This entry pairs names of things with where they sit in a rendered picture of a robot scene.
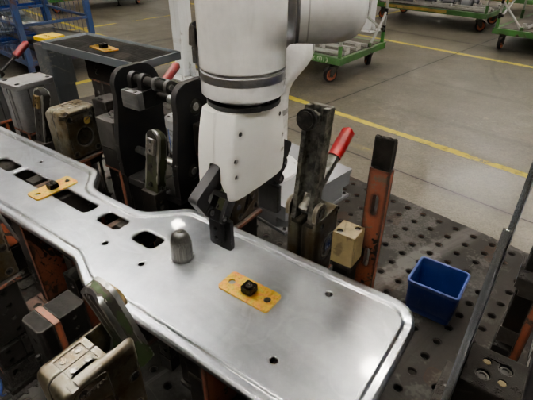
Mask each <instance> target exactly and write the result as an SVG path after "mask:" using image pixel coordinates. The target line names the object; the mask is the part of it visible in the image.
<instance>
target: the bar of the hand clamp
mask: <svg viewBox="0 0 533 400"><path fill-rule="evenodd" d="M335 109H336V108H335V107H334V106H330V105H326V104H322V103H319V102H310V103H308V104H305V108H304V109H303V110H300V111H299V112H298V114H297V125H298V126H299V128H300V129H302V130H301V143H300V149H299V155H298V161H297V174H296V180H295V187H294V193H293V205H292V211H291V217H292V218H296V217H298V216H300V215H301V214H302V212H301V211H300V210H299V209H298V206H299V204H300V202H302V201H303V199H304V197H305V192H306V193H309V194H311V196H310V202H309V212H308V218H307V224H309V225H311V224H312V214H313V210H314V208H315V206H316V205H317V204H318V203H320V200H321V195H322V190H323V185H324V175H325V170H326V165H327V159H328V150H329V145H330V140H331V134H332V125H333V120H334V114H335Z"/></svg>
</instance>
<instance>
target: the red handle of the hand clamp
mask: <svg viewBox="0 0 533 400"><path fill-rule="evenodd" d="M353 136H354V132H353V129H352V128H350V127H346V128H342V129H341V131H340V133H339V135H338V136H337V138H336V140H335V142H334V144H333V145H332V147H331V149H330V151H329V152H328V159H327V165H326V170H325V175H324V185H323V189H324V186H325V184H326V182H327V181H328V179H329V177H330V175H331V173H332V172H333V170H334V168H335V166H336V164H337V163H338V161H340V160H341V158H342V156H343V154H344V153H345V151H346V149H347V147H348V145H349V144H350V142H351V140H352V138H353ZM310 196H311V194H309V193H307V194H306V196H305V197H304V199H303V201H302V202H300V204H299V206H298V209H299V210H300V211H301V212H302V213H305V214H308V212H309V202H310Z"/></svg>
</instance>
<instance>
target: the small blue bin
mask: <svg viewBox="0 0 533 400"><path fill-rule="evenodd" d="M469 281H470V274H469V273H468V272H466V271H462V270H460V269H457V268H455V267H452V266H449V265H447V264H444V263H441V262H439V261H437V260H433V259H431V258H428V257H426V256H422V257H420V259H419V261H418V262H417V264H416V266H415V267H414V268H413V270H412V272H411V273H410V275H409V276H408V289H407V294H406V299H405V301H406V304H405V305H406V306H407V307H408V308H409V309H410V310H411V311H412V312H415V313H418V314H419V315H422V316H424V317H426V318H428V319H431V320H433V321H435V322H438V323H440V324H441V325H448V323H449V321H450V320H451V318H452V316H453V314H454V312H455V310H456V307H457V305H458V303H459V301H460V299H461V297H462V294H463V292H464V290H465V289H466V286H467V284H468V282H469Z"/></svg>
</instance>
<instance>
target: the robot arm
mask: <svg viewBox="0 0 533 400"><path fill-rule="evenodd" d="M194 8H195V17H196V27H197V46H198V56H199V66H200V76H201V92H202V93H203V95H204V96H206V98H207V104H205V105H203V107H202V109H201V119H200V126H199V139H198V160H199V177H200V182H199V184H198V185H197V186H196V187H195V189H194V191H193V192H192V194H191V195H190V196H189V199H188V201H189V203H190V204H191V205H192V207H193V208H195V210H196V211H197V213H199V214H201V215H203V216H205V217H208V218H209V231H210V240H211V241H212V242H213V243H214V244H217V245H219V246H221V247H222V248H225V249H227V250H229V251H231V250H233V249H234V247H235V241H234V225H233V220H230V219H229V218H230V216H231V213H232V209H233V207H234V205H235V202H236V201H237V200H239V199H241V198H243V197H245V196H246V195H248V194H250V193H251V192H252V191H253V190H255V189H256V188H259V206H260V207H262V208H264V209H266V210H269V211H272V212H274V213H279V212H280V211H281V189H282V186H281V185H279V184H281V183H282V182H285V181H287V180H289V179H291V178H293V177H294V176H295V175H296V174H297V161H296V160H295V159H294V158H293V157H292V156H290V155H289V152H290V147H291V141H289V140H287V133H288V101H289V93H290V88H291V86H292V84H293V82H294V80H295V79H296V78H297V77H298V76H299V74H300V73H302V72H303V70H304V69H305V68H306V67H307V65H308V64H309V62H310V60H311V59H312V57H313V54H314V52H315V51H314V50H315V44H333V43H340V42H344V41H347V40H350V39H352V38H354V37H356V36H357V35H358V34H359V33H360V32H361V30H362V28H363V26H364V25H365V23H366V19H367V17H368V16H369V12H370V11H369V8H370V0H194ZM222 187H223V189H224V192H223V191H221V188H222ZM219 198H223V199H226V200H225V203H224V206H223V209H222V211H220V210H218V209H216V205H217V202H218V199H219Z"/></svg>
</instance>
